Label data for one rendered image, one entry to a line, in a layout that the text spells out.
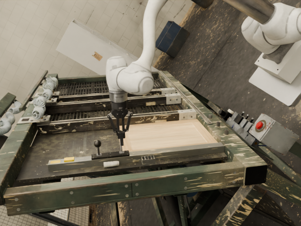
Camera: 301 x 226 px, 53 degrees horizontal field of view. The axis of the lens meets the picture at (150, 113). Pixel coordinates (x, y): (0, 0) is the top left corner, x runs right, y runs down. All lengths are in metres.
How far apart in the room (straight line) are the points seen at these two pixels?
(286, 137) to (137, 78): 0.77
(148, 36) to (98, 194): 0.74
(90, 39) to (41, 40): 1.79
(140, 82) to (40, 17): 6.03
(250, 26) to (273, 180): 0.81
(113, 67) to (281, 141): 0.86
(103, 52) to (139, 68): 4.46
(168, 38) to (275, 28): 4.69
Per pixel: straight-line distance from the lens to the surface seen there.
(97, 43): 5.72
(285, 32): 1.63
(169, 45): 6.22
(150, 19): 1.47
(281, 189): 1.74
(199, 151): 1.72
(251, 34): 1.79
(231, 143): 1.77
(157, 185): 1.46
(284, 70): 1.84
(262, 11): 1.59
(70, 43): 5.75
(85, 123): 2.08
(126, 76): 1.31
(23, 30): 7.29
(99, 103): 2.46
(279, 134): 1.56
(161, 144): 1.80
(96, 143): 1.55
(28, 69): 7.43
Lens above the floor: 1.87
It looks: 19 degrees down
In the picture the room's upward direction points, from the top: 61 degrees counter-clockwise
